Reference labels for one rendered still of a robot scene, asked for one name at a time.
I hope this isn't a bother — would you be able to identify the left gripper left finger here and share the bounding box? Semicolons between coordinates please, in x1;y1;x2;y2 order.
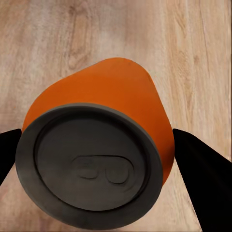
0;129;22;186

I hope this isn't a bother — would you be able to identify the can of soda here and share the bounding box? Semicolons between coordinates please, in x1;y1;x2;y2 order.
15;58;175;231

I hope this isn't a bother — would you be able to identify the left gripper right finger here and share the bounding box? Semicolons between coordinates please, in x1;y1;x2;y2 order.
173;129;232;232

